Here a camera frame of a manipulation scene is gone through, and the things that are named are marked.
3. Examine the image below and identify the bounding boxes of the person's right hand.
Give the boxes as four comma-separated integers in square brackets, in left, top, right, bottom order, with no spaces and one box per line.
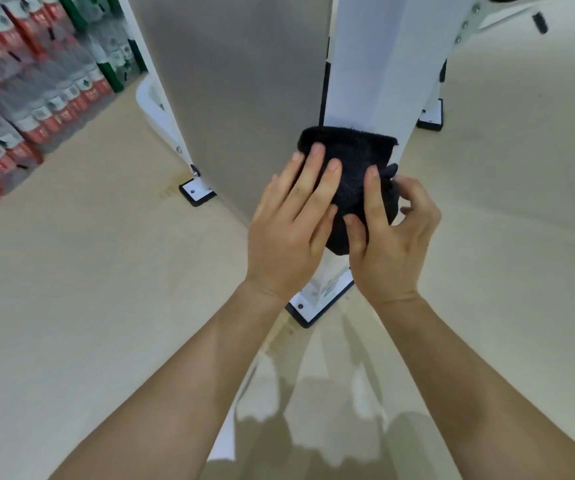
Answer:
[343,165,442,308]

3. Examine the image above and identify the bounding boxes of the person's left hand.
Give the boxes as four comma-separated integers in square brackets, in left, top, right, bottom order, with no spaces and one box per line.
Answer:
[245,142,343,302]

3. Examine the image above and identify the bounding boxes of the black cloth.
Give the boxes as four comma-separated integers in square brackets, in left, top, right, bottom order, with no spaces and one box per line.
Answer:
[297,126,401,257]

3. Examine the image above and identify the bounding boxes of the person's left forearm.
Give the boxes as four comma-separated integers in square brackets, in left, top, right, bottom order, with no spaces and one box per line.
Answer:
[50,281,289,480]

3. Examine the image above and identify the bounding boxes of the person's right forearm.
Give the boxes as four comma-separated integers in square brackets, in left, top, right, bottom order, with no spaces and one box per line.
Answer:
[373,291,575,480]

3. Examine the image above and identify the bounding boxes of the grey table panel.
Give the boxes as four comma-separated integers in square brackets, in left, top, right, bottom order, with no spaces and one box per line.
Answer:
[126,0,334,228]

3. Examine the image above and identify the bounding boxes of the wide white table leg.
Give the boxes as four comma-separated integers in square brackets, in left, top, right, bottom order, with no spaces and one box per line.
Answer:
[285,0,484,329]

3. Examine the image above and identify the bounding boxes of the stack of green label bottles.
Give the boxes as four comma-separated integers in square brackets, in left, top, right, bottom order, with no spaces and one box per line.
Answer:
[57,0,148,94]

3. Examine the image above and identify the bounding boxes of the white diagonal strut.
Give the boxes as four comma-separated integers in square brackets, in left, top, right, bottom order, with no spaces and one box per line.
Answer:
[455,0,543,45]

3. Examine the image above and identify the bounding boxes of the stack of red label bottles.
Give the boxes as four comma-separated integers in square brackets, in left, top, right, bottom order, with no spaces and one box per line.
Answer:
[0,0,116,229]

